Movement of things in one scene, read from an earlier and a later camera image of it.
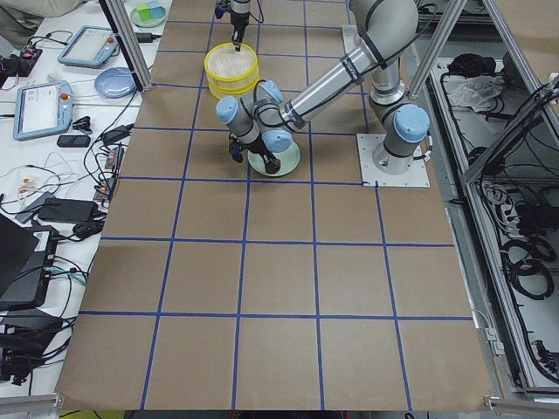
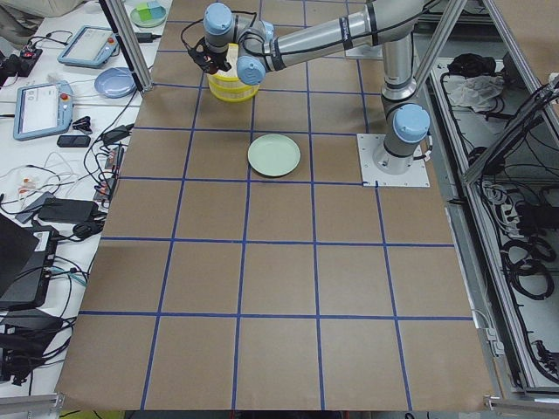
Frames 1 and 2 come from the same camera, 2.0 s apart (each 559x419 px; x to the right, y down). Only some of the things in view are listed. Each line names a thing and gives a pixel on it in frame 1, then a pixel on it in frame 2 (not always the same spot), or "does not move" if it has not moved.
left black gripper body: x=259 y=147 to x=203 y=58
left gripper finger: x=272 y=164 to x=221 y=64
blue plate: x=115 y=83 does not move
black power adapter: x=144 y=37 does not move
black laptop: x=26 y=262 does not move
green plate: x=288 y=160 does not move
